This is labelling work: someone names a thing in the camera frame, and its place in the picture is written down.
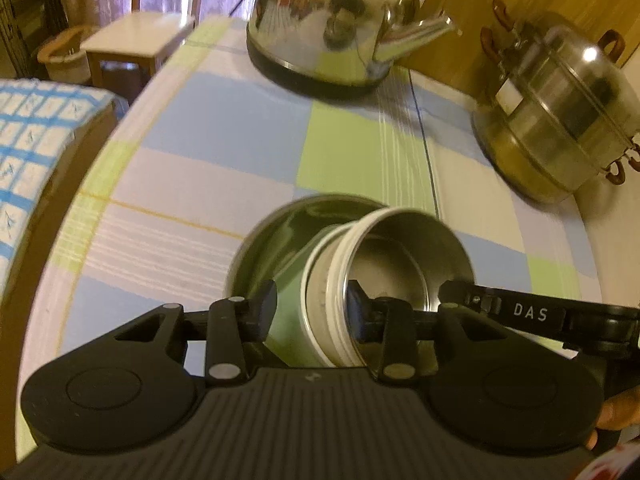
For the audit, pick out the stainless steel bowl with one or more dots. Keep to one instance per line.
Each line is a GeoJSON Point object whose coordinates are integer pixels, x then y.
{"type": "Point", "coordinates": [410, 260]}

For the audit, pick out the cream round bowl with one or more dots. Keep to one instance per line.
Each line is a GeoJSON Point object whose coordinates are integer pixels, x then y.
{"type": "Point", "coordinates": [325, 290]}

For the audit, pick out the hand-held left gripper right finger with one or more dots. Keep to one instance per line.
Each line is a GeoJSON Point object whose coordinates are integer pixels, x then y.
{"type": "Point", "coordinates": [356, 306]}

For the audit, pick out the red white printed cloth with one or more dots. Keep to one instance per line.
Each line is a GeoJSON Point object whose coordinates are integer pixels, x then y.
{"type": "Point", "coordinates": [612, 465]}

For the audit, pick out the large stainless steel basin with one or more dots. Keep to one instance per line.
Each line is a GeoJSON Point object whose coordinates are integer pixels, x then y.
{"type": "Point", "coordinates": [270, 240]}

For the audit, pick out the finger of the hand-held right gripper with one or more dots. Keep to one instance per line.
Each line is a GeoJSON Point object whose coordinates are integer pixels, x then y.
{"type": "Point", "coordinates": [470, 296]}

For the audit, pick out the black metal rack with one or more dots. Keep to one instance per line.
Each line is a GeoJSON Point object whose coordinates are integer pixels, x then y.
{"type": "Point", "coordinates": [30, 10]}

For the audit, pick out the blue checkered cloth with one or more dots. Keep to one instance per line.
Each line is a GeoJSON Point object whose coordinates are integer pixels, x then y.
{"type": "Point", "coordinates": [35, 145]}

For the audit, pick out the white wooden chair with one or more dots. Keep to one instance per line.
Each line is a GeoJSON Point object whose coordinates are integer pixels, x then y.
{"type": "Point", "coordinates": [140, 35]}

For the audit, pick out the person's right hand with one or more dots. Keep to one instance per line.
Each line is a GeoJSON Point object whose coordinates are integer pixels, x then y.
{"type": "Point", "coordinates": [620, 410]}

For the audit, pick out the wicker basket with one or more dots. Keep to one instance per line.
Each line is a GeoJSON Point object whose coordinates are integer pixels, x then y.
{"type": "Point", "coordinates": [65, 55]}

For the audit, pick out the plaid tablecloth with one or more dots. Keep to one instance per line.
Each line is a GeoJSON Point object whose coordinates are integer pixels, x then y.
{"type": "Point", "coordinates": [200, 160]}

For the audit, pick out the stainless steel kettle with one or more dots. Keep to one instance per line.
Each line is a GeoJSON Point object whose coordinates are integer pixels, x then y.
{"type": "Point", "coordinates": [320, 25]}

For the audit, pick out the stainless steel steamer pot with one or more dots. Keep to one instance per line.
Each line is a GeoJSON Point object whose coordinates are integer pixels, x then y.
{"type": "Point", "coordinates": [550, 125]}

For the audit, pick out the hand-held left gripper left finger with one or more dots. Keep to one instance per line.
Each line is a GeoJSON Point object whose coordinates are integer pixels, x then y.
{"type": "Point", "coordinates": [267, 306]}

